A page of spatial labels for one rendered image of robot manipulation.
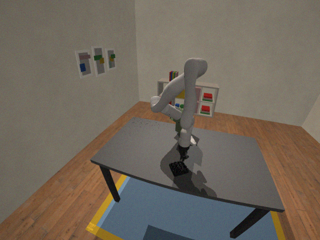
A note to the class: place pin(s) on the black knob box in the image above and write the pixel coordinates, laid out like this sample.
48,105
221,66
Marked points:
178,168

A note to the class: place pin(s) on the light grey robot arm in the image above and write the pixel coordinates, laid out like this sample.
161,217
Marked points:
193,69

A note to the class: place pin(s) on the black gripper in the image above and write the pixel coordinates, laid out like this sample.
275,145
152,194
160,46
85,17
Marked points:
183,152

